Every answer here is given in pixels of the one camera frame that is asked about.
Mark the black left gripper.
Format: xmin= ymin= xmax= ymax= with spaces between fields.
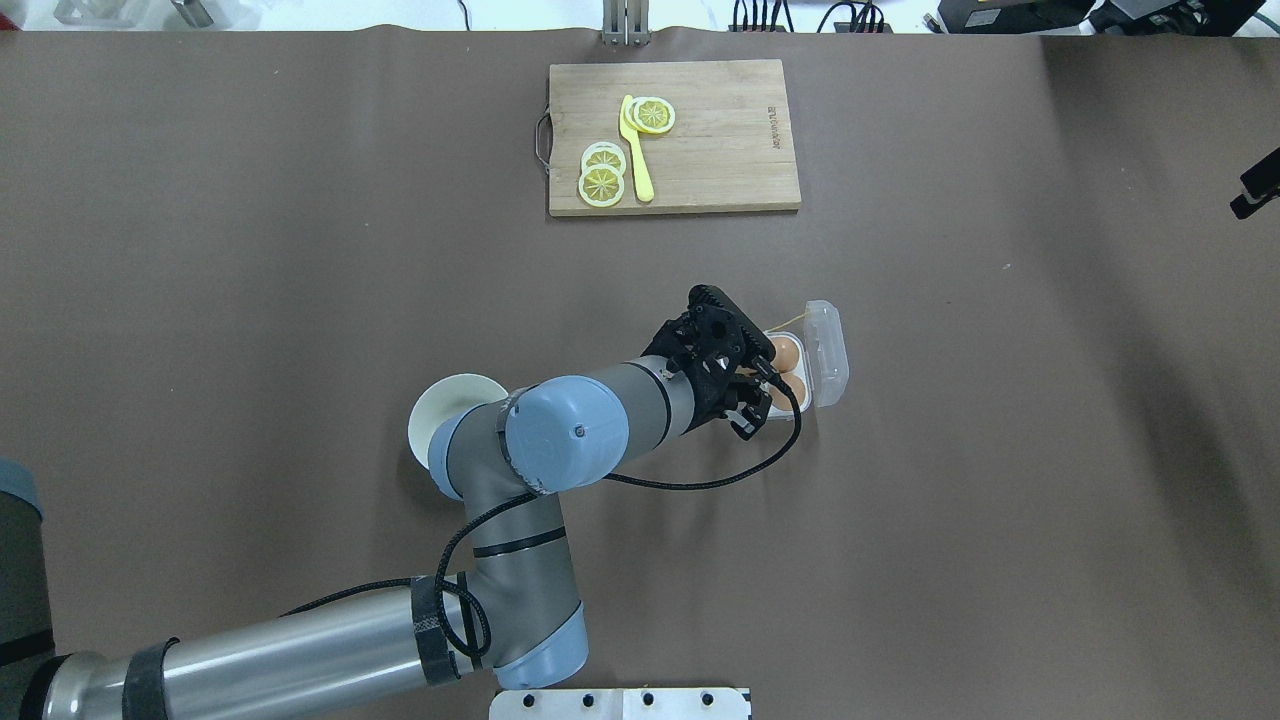
xmin=643 ymin=331 xmax=772 ymax=441

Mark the clear plastic egg box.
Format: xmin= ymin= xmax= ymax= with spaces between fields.
xmin=765 ymin=299 xmax=851 ymax=413

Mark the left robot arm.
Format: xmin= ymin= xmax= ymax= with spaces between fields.
xmin=3 ymin=316 xmax=805 ymax=719

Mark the brown egg in box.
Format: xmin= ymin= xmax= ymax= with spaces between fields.
xmin=769 ymin=334 xmax=801 ymax=373
xmin=769 ymin=372 xmax=808 ymax=413

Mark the bamboo cutting board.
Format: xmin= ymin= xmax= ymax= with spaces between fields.
xmin=547 ymin=59 xmax=803 ymax=218

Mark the white ceramic bowl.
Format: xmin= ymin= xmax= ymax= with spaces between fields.
xmin=407 ymin=373 xmax=508 ymax=475

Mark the lemon slice pair far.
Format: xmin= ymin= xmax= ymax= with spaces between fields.
xmin=623 ymin=96 xmax=676 ymax=135

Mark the lemon slice pair near handle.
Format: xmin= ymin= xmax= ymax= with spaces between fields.
xmin=579 ymin=141 xmax=627 ymax=208

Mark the white camera stand pole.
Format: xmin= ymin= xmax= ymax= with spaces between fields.
xmin=488 ymin=687 xmax=753 ymax=719

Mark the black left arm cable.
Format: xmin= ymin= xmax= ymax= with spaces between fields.
xmin=280 ymin=355 xmax=804 ymax=661

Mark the aluminium frame post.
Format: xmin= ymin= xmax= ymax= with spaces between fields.
xmin=600 ymin=0 xmax=652 ymax=47

